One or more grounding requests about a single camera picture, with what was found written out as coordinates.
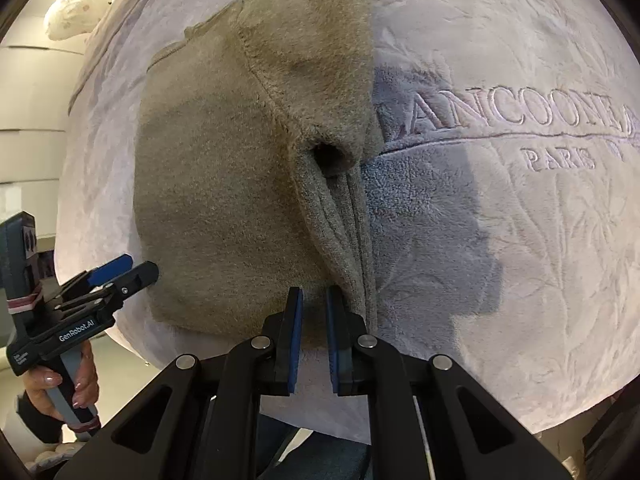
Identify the person's blue jeans leg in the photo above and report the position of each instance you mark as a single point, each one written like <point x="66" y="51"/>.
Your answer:
<point x="310" y="455"/>

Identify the person's left forearm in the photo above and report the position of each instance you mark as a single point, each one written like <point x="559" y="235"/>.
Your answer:
<point x="35" y="425"/>

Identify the white patterned pillow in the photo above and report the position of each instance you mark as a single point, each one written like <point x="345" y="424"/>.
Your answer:
<point x="70" y="15"/>

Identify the person's left hand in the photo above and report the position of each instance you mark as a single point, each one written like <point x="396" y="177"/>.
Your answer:
<point x="40" y="392"/>

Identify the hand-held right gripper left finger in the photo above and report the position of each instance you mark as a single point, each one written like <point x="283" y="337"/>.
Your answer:
<point x="296" y="345"/>

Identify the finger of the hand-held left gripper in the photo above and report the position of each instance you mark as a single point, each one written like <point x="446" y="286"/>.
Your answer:
<point x="112" y="266"/>
<point x="142" y="275"/>

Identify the white fluffy cloth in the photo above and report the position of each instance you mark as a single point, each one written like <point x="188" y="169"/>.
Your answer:
<point x="47" y="457"/>

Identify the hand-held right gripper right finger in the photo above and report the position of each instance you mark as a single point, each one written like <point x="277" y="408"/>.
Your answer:
<point x="334" y="345"/>

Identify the lavender embossed blanket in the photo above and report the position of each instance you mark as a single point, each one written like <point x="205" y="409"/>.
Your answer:
<point x="500" y="260"/>

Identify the white cabinet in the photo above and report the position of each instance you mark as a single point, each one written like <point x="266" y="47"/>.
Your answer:
<point x="30" y="110"/>

